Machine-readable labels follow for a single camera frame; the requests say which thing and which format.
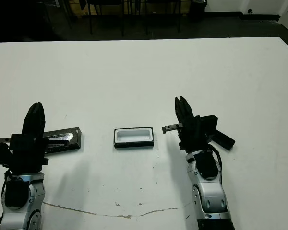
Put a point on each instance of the black wall knob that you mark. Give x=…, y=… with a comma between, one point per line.
x=250, y=10

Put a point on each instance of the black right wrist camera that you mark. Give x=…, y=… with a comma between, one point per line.
x=208, y=124

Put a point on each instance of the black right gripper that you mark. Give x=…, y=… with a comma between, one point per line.
x=192, y=134

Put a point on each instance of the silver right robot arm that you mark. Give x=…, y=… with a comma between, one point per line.
x=211, y=191

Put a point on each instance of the black box white insert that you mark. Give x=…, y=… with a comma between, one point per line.
x=134, y=137

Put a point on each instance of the black waste bin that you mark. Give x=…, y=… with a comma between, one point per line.
x=198, y=9

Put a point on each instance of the black printed box lid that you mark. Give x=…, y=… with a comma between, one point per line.
x=62, y=140

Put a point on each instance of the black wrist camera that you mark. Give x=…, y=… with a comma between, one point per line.
x=208, y=124
x=0, y=154

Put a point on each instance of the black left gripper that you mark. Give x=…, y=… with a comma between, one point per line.
x=26, y=153

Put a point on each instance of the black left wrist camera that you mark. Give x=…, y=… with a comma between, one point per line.
x=0, y=154

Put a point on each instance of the black metal-legged chair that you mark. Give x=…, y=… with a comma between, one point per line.
x=96, y=2
x=158, y=1

